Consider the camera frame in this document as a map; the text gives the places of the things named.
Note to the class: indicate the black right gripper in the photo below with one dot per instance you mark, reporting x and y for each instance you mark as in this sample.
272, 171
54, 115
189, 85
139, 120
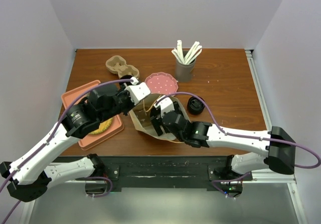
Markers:
156, 122

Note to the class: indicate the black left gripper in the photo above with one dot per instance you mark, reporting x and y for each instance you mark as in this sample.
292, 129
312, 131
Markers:
131, 103

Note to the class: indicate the beige paper takeout bag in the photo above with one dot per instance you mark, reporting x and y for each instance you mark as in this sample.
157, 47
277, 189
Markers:
140, 116

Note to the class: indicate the stack of black cups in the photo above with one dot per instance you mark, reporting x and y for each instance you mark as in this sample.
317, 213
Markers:
126, 77

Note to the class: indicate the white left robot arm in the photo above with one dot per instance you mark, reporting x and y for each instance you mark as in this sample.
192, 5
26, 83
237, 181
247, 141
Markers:
33, 174

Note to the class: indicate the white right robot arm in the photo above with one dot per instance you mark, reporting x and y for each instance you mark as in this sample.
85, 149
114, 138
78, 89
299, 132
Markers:
272, 149

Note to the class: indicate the yellow green woven coaster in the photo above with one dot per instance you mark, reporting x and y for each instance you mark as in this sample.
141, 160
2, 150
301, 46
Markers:
102, 127

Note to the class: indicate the pink polka dot plate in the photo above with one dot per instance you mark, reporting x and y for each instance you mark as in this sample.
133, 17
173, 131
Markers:
162, 83

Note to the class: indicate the salmon pink tray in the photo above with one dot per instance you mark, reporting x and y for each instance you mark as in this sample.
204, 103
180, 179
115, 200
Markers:
91, 141

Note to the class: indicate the grey straw holder cup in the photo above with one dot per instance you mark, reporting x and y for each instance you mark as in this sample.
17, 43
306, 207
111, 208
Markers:
184, 73

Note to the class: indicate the white paper straw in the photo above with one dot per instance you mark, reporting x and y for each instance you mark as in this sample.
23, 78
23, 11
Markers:
192, 53
180, 51
177, 56

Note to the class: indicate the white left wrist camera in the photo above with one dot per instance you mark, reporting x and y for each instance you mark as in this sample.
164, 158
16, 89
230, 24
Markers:
138, 91

